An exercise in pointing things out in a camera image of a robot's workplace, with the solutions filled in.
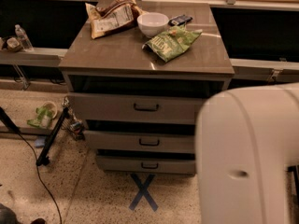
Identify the small blue floor item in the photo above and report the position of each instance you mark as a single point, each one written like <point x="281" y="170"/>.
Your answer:
<point x="40" y="141"/>

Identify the dark blue snack packet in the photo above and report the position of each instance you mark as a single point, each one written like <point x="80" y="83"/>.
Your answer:
<point x="179" y="20"/>

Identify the green white bag on floor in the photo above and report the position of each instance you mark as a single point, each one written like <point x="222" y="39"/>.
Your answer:
<point x="45" y="114"/>

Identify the brown item on ledge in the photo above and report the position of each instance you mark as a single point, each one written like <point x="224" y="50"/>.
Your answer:
<point x="10" y="43"/>

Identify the white bowl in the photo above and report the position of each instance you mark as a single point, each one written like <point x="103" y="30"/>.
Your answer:
<point x="152" y="23"/>

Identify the clear water bottle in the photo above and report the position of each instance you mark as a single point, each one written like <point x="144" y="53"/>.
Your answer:
<point x="23" y="38"/>

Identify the grey drawer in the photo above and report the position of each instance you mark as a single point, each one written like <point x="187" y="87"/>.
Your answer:
<point x="135" y="108"/>
<point x="112" y="163"/>
<point x="149" y="142"/>

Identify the brown chip bag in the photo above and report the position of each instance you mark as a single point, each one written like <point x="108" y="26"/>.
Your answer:
<point x="119" y="16"/>

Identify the grey top drawer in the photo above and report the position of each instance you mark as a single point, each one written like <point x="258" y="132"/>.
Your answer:
<point x="135" y="108"/>

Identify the grey bottom drawer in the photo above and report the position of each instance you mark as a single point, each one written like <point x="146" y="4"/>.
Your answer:
<point x="112" y="163"/>

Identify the blue tape cross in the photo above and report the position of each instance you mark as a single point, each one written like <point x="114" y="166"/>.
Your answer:
<point x="143" y="192"/>

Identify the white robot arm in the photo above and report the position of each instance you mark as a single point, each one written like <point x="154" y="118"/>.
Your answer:
<point x="245" y="139"/>

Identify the green chip bag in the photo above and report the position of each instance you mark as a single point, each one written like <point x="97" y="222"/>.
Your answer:
<point x="172" y="43"/>

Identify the grey drawer cabinet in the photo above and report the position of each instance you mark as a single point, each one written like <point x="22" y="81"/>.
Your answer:
<point x="117" y="64"/>

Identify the black tripod leg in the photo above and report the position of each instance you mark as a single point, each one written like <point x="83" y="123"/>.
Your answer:
<point x="43" y="158"/>

